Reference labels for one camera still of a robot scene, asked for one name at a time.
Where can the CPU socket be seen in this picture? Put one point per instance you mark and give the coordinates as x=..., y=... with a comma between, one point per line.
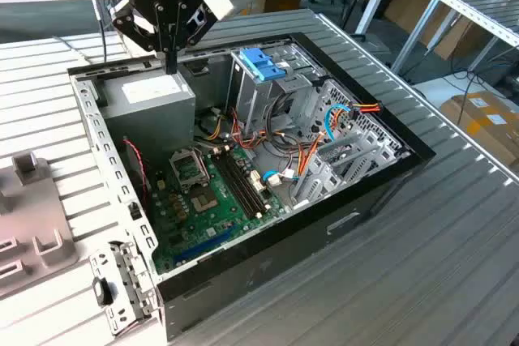
x=204, y=200

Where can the grey parts rack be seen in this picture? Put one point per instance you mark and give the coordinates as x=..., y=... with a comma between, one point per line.
x=28, y=208

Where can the white board connector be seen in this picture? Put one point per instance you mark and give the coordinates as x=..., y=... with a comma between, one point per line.
x=257, y=183

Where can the metal card retention bracket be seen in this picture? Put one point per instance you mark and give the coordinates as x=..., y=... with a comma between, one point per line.
x=129, y=281

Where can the open black PC case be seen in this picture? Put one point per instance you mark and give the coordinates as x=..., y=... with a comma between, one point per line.
x=284, y=265

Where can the small black case switch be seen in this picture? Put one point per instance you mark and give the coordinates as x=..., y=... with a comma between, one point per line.
x=134, y=210

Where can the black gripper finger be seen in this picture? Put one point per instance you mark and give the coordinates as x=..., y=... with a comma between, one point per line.
x=198, y=30
x=134, y=26

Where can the grey metal disk bay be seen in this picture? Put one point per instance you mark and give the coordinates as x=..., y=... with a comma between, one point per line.
x=314, y=178

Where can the black RAM slot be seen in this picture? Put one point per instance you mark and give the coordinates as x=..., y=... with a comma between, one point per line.
x=246, y=182
x=237, y=186

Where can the black bracket latch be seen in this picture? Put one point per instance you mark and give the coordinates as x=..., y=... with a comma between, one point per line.
x=101, y=291

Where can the brown cardboard sheet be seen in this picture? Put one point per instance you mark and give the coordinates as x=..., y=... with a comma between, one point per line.
x=405, y=9

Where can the blue expansion slot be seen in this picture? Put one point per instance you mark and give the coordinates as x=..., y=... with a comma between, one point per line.
x=207, y=242

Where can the black case fan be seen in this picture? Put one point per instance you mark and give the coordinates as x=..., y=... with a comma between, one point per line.
x=135, y=176

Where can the blue plastic drive latch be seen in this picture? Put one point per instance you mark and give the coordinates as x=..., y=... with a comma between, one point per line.
x=259, y=64

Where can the green motherboard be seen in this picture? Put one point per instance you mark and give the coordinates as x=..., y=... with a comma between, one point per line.
x=190, y=226

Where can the labelled cardboard box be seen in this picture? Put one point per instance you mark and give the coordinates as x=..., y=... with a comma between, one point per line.
x=478, y=127

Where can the metal drive cage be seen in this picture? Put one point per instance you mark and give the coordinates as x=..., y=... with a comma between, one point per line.
x=251, y=107

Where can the grey power supply unit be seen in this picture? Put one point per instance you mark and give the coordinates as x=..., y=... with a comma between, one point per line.
x=150, y=119

